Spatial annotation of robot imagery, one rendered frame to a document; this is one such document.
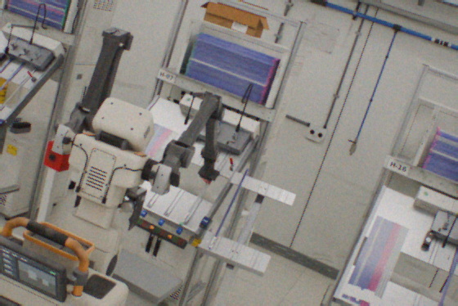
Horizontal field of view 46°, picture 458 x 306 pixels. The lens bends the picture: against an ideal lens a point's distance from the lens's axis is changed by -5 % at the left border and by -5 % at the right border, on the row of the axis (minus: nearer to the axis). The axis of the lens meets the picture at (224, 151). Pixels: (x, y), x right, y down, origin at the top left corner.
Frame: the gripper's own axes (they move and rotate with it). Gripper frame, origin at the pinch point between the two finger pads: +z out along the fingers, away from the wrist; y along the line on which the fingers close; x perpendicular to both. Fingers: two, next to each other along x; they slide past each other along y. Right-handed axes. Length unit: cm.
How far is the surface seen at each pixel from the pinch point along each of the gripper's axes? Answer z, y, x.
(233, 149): -5.7, -2.5, -23.7
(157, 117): -1, 50, -28
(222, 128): -8.0, 9.0, -32.6
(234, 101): -17, 10, -47
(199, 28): -37, 49, -75
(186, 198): 3.6, 6.6, 12.7
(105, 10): -11, 135, -92
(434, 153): -32, -104, -52
